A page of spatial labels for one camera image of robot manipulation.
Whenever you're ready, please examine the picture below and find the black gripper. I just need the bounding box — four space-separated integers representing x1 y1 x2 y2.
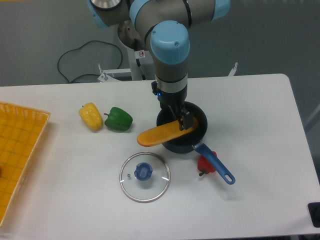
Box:
151 80 194 130

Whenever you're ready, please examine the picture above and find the orange bread loaf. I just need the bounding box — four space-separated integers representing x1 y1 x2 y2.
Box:
136 118 199 147

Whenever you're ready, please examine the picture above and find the glass lid with blue knob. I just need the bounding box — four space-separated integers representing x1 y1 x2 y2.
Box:
119 152 171 203

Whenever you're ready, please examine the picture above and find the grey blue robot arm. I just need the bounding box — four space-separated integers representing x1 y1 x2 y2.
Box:
87 0 231 130

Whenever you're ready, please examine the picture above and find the red bell pepper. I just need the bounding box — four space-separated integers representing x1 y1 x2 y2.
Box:
197 156 216 177

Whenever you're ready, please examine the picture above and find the green bell pepper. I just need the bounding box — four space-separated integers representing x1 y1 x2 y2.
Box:
104 106 133 132

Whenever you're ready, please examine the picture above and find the yellow bell pepper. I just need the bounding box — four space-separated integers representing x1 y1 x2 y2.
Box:
78 102 103 131

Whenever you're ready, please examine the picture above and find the yellow woven basket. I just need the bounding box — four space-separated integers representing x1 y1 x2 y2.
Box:
0 101 51 225

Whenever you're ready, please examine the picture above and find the black corner device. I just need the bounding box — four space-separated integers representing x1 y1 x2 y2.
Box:
307 202 320 228

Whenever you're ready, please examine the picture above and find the dark pot with blue handle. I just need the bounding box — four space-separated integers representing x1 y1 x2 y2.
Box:
162 101 236 185

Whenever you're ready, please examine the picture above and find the white table bracket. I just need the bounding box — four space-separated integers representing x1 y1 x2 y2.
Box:
228 62 238 77

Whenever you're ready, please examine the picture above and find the black floor cable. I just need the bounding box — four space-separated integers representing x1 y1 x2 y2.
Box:
57 40 124 84

